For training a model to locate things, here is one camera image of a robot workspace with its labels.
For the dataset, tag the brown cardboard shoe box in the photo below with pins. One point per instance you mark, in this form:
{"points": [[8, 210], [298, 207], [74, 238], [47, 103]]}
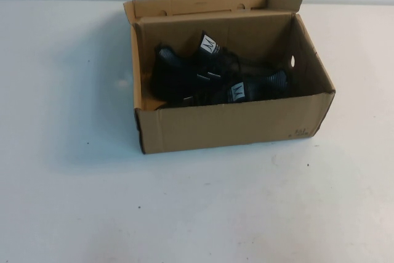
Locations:
{"points": [[231, 127]]}

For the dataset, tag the black mesh sneaker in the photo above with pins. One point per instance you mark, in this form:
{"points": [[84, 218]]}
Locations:
{"points": [[255, 90], [172, 72]]}

